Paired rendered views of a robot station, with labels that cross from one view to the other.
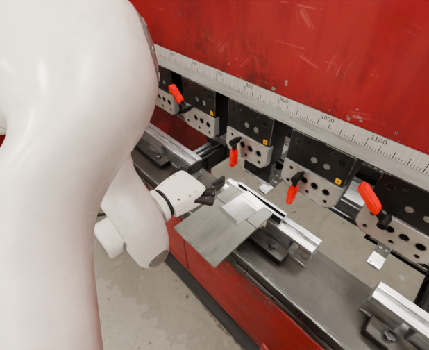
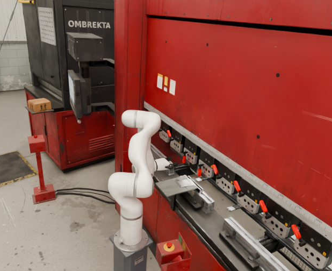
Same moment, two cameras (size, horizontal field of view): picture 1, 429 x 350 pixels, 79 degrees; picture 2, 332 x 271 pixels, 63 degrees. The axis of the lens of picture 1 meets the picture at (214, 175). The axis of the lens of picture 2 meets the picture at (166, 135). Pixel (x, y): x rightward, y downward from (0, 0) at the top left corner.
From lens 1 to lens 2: 1.34 m
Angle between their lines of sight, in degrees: 23
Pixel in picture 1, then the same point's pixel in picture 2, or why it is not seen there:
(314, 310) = (203, 226)
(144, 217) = (150, 159)
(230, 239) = (175, 191)
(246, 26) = (191, 116)
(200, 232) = (165, 186)
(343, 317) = (214, 230)
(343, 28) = (209, 122)
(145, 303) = not seen: hidden behind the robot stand
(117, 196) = not seen: hidden behind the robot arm
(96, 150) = (152, 130)
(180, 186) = (161, 161)
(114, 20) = (157, 118)
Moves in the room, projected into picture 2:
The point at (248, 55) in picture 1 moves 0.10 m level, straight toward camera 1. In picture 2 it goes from (191, 124) to (187, 129)
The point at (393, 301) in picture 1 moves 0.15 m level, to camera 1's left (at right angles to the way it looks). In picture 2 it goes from (232, 222) to (209, 216)
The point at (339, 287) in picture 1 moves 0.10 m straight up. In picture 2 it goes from (218, 222) to (220, 211)
